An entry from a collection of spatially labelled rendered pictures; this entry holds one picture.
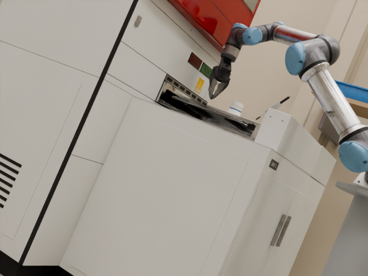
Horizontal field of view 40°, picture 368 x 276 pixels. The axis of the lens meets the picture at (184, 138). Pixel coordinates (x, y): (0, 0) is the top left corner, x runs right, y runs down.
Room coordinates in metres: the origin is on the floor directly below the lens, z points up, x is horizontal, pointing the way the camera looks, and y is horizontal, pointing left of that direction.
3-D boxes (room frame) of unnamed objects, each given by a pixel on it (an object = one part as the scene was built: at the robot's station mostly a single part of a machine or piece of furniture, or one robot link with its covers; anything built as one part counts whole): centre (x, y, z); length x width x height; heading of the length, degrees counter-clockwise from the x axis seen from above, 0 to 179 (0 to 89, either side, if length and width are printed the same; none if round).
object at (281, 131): (2.05, -0.41, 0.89); 0.55 x 0.09 x 0.14; 151
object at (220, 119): (2.29, -0.13, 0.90); 0.34 x 0.34 x 0.01; 61
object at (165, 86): (2.38, 0.06, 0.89); 0.44 x 0.02 x 0.10; 151
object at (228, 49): (2.30, -0.04, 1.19); 0.08 x 0.08 x 0.05
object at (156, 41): (2.23, 0.16, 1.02); 0.81 x 0.03 x 0.40; 151
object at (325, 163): (2.57, -0.40, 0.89); 0.62 x 0.35 x 0.14; 61
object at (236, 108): (2.75, -0.20, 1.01); 0.07 x 0.07 x 0.10
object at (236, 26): (2.30, -0.04, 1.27); 0.09 x 0.08 x 0.11; 27
